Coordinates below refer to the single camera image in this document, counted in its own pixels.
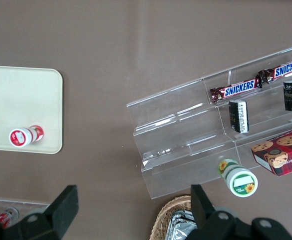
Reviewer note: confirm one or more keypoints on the clear acrylic stepped stand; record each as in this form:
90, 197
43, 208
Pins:
265, 117
180, 140

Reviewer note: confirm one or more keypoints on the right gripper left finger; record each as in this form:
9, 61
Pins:
58, 215

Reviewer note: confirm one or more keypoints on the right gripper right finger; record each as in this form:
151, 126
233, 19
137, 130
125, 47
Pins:
203, 210

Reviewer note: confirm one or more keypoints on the red cola bottle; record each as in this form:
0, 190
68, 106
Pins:
4, 217

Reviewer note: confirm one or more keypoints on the aluminium foil container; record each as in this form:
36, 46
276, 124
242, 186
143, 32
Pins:
182, 225

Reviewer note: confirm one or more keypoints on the beige plastic tray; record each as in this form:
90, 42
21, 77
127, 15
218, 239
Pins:
23, 100

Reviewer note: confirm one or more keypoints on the clear acrylic bottle rack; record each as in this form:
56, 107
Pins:
31, 207

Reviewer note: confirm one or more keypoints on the green white sunflower cup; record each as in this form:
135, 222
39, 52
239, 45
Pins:
241, 185

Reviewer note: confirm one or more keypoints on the oval light wicker basket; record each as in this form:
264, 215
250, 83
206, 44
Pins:
165, 215

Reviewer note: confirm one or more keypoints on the Snickers chocolate bar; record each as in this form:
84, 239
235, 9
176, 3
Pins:
238, 89
285, 71

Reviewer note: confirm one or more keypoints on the red plaid cookie box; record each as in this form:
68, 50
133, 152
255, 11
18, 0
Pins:
285, 152

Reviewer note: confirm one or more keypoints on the red white yogurt cup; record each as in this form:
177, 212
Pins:
19, 137

